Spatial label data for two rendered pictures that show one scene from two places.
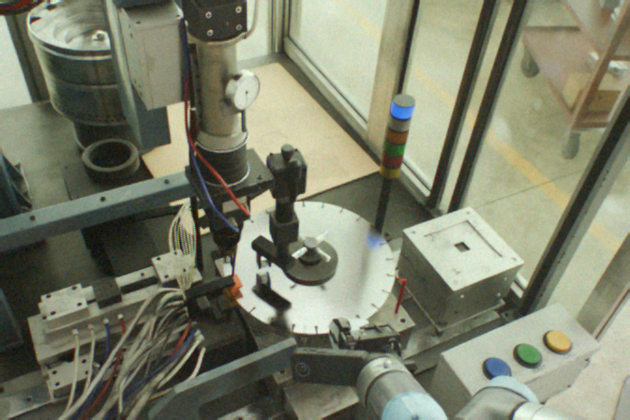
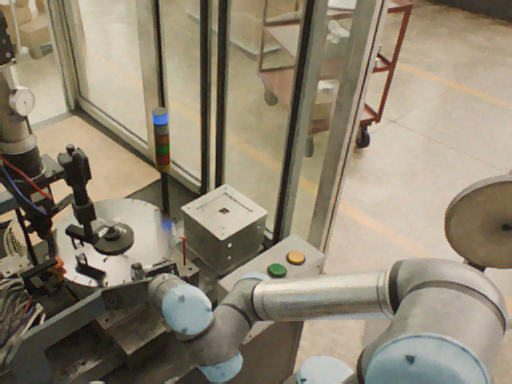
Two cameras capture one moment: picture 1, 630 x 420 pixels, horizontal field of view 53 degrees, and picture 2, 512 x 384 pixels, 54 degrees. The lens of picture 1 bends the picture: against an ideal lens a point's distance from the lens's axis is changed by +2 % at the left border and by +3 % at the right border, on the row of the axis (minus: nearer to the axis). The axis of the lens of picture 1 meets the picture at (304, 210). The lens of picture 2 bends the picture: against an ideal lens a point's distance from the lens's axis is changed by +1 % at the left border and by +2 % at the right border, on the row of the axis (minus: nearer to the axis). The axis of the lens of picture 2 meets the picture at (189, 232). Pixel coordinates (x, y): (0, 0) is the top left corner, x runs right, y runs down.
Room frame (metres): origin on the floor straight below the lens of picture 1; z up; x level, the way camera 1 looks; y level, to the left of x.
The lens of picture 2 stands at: (-0.17, -0.09, 1.83)
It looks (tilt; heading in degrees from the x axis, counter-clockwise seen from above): 43 degrees down; 352
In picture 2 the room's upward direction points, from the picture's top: 2 degrees counter-clockwise
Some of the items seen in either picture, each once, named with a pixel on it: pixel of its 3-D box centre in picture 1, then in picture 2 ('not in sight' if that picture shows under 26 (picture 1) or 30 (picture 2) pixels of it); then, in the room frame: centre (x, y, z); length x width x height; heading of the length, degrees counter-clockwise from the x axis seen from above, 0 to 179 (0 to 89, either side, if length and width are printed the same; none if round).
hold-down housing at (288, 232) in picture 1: (285, 196); (78, 185); (0.72, 0.03, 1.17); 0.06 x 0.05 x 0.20; 111
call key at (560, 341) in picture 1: (557, 342); (295, 258); (0.68, -0.48, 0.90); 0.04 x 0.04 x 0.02
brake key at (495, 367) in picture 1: (496, 370); not in sight; (0.61, -0.36, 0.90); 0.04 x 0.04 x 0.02
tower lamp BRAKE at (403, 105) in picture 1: (402, 106); (160, 116); (1.04, -0.18, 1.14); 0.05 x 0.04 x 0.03; 30
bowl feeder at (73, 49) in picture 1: (110, 82); not in sight; (1.36, 0.53, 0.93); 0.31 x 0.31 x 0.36
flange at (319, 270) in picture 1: (309, 256); (112, 234); (0.78, -0.02, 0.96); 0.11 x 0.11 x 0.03
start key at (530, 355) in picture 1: (527, 355); (276, 271); (0.64, -0.42, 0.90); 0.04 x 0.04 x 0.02
